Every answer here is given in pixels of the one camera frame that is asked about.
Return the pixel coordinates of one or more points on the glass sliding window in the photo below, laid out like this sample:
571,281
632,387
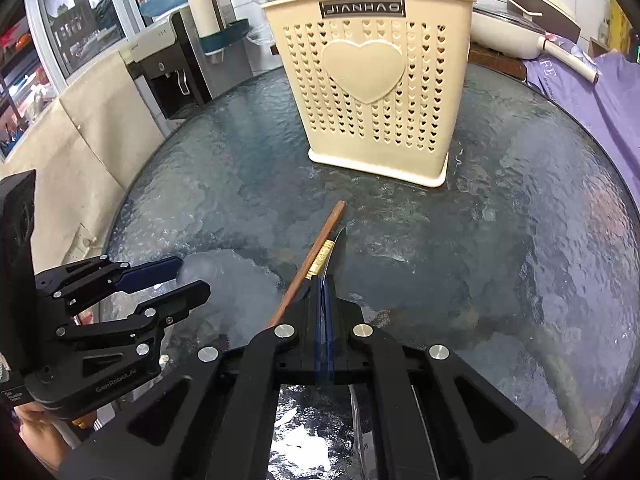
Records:
75,15

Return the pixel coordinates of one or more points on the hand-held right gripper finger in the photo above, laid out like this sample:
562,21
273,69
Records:
331,330
321,330

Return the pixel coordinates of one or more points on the person's left hand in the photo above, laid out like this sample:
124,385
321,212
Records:
45,435

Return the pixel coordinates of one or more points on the white paper roll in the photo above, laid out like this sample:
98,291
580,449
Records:
205,15

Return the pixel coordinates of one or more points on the yellow roll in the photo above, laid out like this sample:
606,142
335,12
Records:
619,25

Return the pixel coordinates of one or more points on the metal knife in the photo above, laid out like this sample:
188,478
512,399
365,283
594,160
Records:
340,250

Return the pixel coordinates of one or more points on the beige cloth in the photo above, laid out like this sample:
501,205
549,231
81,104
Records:
85,160

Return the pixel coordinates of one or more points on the white brown rice cooker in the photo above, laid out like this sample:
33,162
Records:
550,7

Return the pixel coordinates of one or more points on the wooden counter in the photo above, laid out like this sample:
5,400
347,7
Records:
495,62

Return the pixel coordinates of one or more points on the white pan with glass lid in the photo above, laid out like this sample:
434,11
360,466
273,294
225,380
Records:
505,35

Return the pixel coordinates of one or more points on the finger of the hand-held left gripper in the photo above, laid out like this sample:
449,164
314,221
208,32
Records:
180,297
150,274

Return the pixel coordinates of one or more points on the clear plastic bag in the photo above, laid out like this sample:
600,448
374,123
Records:
260,20

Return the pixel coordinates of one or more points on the purple floral cloth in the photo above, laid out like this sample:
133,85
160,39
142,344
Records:
595,125

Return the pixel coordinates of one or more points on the cream plastic utensil holder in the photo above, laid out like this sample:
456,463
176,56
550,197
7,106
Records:
370,125

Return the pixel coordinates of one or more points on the water dispenser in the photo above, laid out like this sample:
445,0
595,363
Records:
175,70

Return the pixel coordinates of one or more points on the white rice spoon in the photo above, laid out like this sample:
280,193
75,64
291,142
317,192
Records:
520,4

